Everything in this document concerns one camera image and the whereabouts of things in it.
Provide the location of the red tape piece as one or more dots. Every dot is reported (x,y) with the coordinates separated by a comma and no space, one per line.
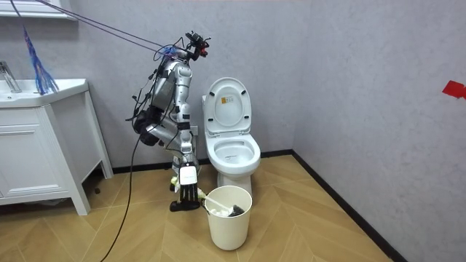
(455,90)

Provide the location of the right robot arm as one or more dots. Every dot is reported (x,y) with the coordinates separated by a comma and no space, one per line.
(183,109)

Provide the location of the white vanity cabinet with basin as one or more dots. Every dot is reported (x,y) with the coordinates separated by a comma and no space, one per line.
(32,153)

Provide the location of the white crumpled paper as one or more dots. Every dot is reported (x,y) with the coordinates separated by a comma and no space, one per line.
(219,212)

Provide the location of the robot body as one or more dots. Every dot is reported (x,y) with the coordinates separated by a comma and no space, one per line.
(165,87)

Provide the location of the cream plastic waste bin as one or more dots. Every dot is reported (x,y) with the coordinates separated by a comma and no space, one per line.
(228,229)

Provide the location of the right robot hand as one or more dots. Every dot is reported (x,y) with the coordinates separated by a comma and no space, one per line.
(188,182)

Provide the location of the chrome faucet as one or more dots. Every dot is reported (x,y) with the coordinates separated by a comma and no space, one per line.
(8,78)

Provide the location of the white wall cabinet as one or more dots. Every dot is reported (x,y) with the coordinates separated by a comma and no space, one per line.
(32,12)

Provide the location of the white toilet brush black head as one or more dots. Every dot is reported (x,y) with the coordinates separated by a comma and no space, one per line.
(218,204)

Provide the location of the white toilet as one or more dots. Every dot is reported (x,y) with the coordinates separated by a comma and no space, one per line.
(233,153)

